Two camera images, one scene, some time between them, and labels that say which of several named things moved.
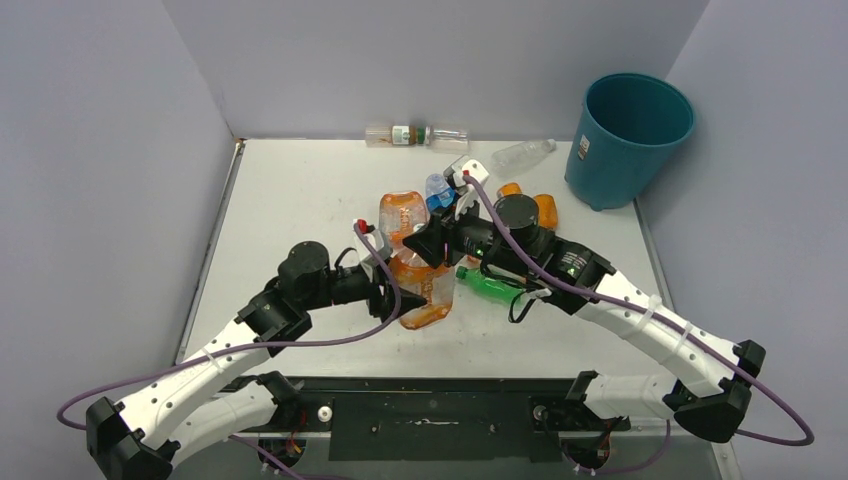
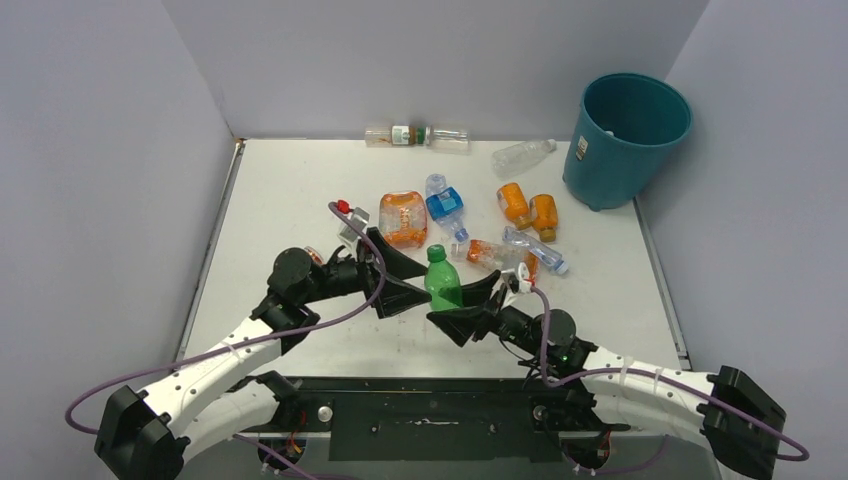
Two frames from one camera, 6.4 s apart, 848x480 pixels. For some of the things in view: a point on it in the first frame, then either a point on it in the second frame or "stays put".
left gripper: x=378 y=305 stays put
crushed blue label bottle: x=438 y=195 stays put
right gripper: x=436 y=242 → x=460 y=323
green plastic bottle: x=498 y=288 → x=441 y=280
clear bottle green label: x=398 y=135 stays put
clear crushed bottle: x=516 y=159 stays put
